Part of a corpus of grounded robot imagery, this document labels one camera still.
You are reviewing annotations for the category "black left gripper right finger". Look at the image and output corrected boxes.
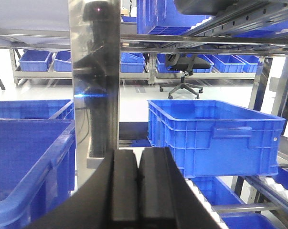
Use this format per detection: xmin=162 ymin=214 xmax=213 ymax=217
xmin=139 ymin=147 xmax=220 ymax=229

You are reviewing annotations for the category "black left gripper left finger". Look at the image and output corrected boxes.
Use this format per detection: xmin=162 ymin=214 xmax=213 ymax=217
xmin=27 ymin=150 xmax=138 ymax=229

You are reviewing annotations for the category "stainless steel shelf rack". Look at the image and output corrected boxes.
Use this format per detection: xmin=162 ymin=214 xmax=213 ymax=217
xmin=0 ymin=0 xmax=288 ymax=215

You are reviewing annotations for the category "blue bin lower left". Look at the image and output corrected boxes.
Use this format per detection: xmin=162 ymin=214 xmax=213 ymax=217
xmin=0 ymin=119 xmax=76 ymax=229

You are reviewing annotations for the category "black office chair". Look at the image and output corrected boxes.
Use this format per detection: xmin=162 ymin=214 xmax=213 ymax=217
xmin=159 ymin=54 xmax=210 ymax=99

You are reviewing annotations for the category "blue crate with handle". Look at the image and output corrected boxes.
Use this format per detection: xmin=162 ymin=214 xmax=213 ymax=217
xmin=148 ymin=100 xmax=285 ymax=178

